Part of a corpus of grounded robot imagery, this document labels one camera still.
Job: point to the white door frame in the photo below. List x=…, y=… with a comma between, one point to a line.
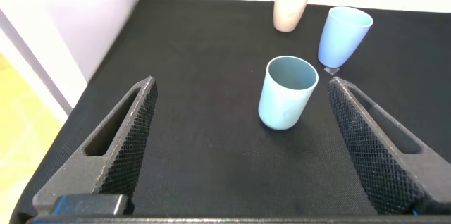
x=42, y=58

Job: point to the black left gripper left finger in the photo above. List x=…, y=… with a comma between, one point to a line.
x=130, y=146

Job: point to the beige plastic cup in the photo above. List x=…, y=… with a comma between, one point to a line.
x=287, y=16

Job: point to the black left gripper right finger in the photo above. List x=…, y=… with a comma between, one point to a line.
x=363, y=146

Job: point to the clear tape piece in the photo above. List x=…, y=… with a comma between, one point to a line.
x=331, y=70

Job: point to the green plastic cup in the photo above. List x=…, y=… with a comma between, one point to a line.
x=282, y=107

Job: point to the blue plastic cup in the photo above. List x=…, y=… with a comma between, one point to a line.
x=338, y=44

